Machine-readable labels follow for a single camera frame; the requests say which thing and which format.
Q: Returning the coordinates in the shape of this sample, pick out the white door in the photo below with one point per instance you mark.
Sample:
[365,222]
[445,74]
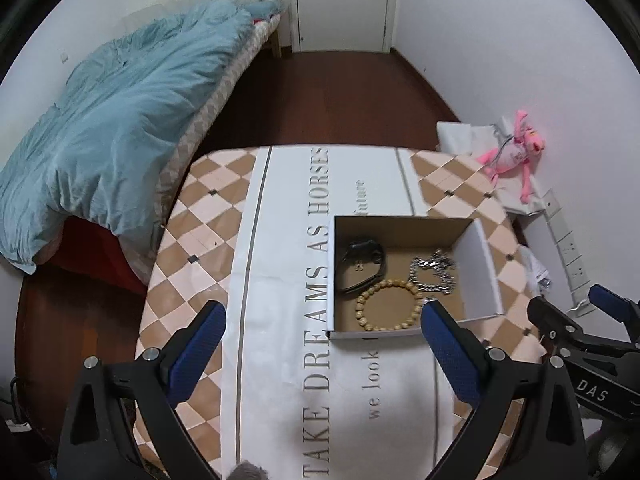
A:
[345,5]

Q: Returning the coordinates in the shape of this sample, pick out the red bed base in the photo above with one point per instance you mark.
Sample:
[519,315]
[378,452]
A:
[85,255]

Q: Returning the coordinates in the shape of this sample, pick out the cardboard box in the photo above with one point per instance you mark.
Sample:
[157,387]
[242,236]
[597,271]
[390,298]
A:
[475,270]

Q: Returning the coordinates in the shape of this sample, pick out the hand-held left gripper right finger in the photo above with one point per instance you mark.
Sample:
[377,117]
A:
[450,355]

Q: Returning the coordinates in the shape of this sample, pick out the pink plush toy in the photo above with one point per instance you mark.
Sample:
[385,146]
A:
[520,152]

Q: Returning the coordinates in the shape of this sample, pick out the blue duvet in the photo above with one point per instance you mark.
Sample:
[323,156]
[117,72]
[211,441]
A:
[125,125]

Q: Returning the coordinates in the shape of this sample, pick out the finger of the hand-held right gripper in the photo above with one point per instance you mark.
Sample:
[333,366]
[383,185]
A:
[555,320]
[612,302]

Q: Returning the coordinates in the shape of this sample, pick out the bed with patterned mattress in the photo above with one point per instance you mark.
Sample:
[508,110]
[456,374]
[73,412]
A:
[210,110]

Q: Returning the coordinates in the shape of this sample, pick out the checkered tablecloth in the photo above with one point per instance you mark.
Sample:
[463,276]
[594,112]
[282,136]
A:
[280,260]

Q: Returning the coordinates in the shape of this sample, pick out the white wall socket strip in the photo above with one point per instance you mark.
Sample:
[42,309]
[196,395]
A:
[570,255]

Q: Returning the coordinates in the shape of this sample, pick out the black smart band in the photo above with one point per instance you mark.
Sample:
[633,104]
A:
[362,249]

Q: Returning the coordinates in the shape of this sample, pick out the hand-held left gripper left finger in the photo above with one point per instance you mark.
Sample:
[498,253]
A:
[200,350]

